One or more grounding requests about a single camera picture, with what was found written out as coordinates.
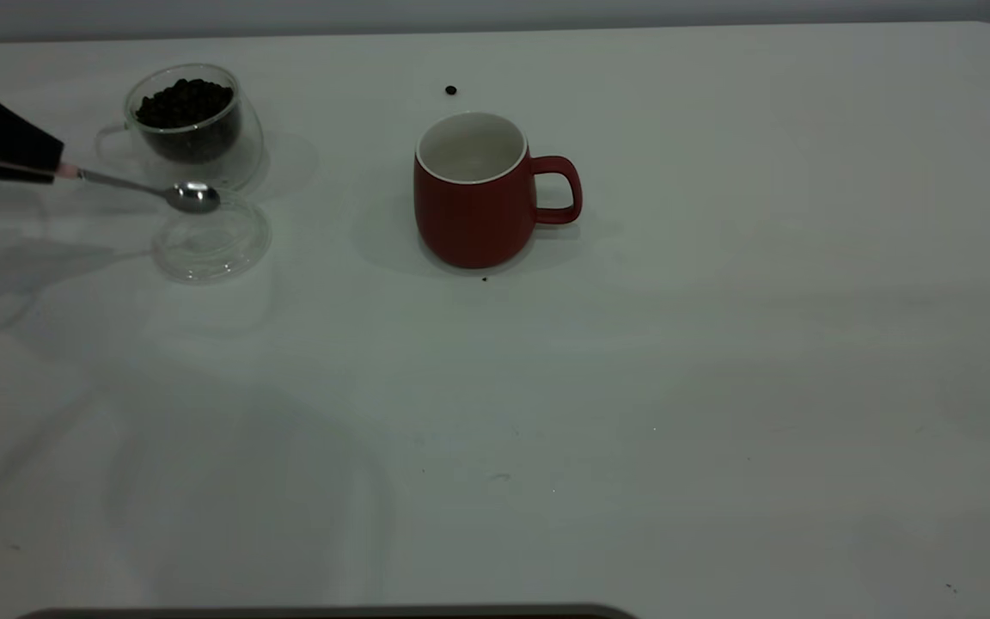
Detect pink handled metal spoon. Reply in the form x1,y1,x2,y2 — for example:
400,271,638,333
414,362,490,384
0,157,221,214

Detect red ceramic cup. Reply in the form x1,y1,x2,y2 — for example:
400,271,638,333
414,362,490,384
413,112,584,269

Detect dark coffee beans heap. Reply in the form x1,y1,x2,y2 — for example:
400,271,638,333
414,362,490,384
136,79,238,162

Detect clear glass lid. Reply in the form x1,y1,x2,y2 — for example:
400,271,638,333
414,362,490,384
151,193,272,285

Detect clear glass cup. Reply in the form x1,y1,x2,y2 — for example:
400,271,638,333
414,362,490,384
95,63,264,192

